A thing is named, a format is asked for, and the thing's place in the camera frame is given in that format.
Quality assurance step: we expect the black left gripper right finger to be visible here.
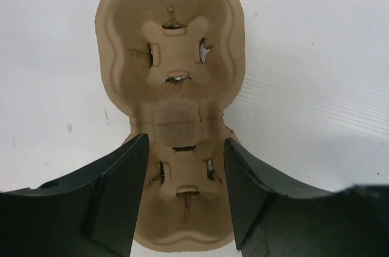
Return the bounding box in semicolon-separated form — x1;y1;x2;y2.
224;139;388;256

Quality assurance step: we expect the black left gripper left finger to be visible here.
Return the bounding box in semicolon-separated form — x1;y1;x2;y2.
1;134;150;256

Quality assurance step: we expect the pulp cup carrier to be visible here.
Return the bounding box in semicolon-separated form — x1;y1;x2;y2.
95;0;246;252

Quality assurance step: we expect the stack of pulp cup carriers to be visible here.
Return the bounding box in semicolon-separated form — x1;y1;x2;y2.
222;112;241;143

